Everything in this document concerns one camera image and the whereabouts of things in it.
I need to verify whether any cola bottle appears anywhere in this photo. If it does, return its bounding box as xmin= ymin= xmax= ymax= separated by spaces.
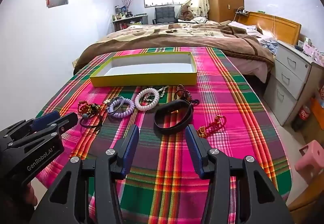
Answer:
xmin=292 ymin=105 xmax=311 ymax=132

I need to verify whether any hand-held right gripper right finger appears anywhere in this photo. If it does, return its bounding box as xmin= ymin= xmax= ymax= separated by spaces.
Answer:
xmin=185 ymin=125 xmax=295 ymax=224

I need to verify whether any black wristband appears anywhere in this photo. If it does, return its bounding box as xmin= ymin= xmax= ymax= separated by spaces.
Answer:
xmin=153 ymin=100 xmax=194 ymax=135

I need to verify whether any white coil hair tie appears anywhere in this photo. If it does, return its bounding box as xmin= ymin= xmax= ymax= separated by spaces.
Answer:
xmin=135 ymin=88 xmax=160 ymax=112

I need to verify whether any purple coil hair tie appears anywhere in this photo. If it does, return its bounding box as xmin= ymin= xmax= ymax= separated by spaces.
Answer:
xmin=108 ymin=99 xmax=135 ymax=120

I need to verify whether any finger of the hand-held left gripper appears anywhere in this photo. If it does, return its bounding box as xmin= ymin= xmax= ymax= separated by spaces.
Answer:
xmin=0 ymin=111 xmax=61 ymax=138
xmin=6 ymin=113 xmax=79 ymax=148

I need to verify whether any grey cord bracelet with beads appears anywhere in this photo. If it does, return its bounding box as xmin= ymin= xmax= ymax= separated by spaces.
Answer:
xmin=102 ymin=96 xmax=124 ymax=113

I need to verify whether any pink patterned box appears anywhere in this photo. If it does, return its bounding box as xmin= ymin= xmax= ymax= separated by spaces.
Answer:
xmin=304 ymin=44 xmax=324 ymax=66

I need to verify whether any orange printed box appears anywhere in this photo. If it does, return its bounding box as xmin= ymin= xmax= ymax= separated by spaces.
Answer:
xmin=310 ymin=87 xmax=324 ymax=128

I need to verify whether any gold chain with black charm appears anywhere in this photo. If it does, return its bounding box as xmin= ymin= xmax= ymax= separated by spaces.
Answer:
xmin=86 ymin=103 xmax=103 ymax=114

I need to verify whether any brown teddy bear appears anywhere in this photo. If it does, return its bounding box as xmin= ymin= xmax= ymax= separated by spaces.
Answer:
xmin=178 ymin=4 xmax=194 ymax=22

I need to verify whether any bundle of dry branches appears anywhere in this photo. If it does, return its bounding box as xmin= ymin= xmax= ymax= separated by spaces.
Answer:
xmin=119 ymin=0 xmax=140 ymax=13

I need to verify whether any red braided cord bracelet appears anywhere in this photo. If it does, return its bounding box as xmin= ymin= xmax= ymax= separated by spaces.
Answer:
xmin=77 ymin=100 xmax=89 ymax=114

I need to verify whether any cluttered white shelf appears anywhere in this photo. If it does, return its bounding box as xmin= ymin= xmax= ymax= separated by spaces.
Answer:
xmin=113 ymin=12 xmax=148 ymax=32

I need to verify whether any shallow yellow-green cardboard box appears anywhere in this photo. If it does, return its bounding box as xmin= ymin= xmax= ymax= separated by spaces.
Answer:
xmin=90 ymin=52 xmax=198 ymax=88

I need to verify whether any white power strip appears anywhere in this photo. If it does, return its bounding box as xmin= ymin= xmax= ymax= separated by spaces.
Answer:
xmin=234 ymin=7 xmax=250 ymax=17

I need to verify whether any brown patterned blanket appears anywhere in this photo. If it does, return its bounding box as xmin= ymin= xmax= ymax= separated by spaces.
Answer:
xmin=73 ymin=21 xmax=275 ymax=75

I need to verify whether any pink plastic stool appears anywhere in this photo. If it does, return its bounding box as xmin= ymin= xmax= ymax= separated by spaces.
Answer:
xmin=294 ymin=140 xmax=324 ymax=185

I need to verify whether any red cord with gold charm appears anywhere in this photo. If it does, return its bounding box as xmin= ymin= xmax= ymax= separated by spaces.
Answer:
xmin=197 ymin=115 xmax=227 ymax=138

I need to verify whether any wooden bed headboard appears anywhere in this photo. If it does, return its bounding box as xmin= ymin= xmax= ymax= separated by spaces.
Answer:
xmin=244 ymin=11 xmax=302 ymax=46

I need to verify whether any dark red beaded bracelet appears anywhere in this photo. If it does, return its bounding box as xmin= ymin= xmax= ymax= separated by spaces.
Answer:
xmin=175 ymin=84 xmax=200 ymax=105

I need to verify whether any wooden stool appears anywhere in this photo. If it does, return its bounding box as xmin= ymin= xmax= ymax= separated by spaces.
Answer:
xmin=287 ymin=189 xmax=324 ymax=224

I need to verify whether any grey drawer cabinet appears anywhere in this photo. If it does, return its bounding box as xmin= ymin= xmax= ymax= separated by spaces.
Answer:
xmin=263 ymin=40 xmax=324 ymax=127

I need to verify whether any person's left hand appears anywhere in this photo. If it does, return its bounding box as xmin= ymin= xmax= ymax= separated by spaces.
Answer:
xmin=0 ymin=178 xmax=38 ymax=224

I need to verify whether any black chair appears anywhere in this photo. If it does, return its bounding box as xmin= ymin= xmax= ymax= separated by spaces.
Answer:
xmin=152 ymin=6 xmax=178 ymax=25

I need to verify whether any pink green plaid cloth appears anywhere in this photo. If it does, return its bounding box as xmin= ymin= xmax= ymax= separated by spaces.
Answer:
xmin=35 ymin=47 xmax=293 ymax=224

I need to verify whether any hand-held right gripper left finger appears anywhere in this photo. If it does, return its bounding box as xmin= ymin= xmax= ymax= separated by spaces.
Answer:
xmin=30 ymin=124 xmax=140 ymax=224

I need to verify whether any black cord necklace teal bead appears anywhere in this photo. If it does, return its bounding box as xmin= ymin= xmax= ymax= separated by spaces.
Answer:
xmin=79 ymin=112 xmax=104 ymax=136

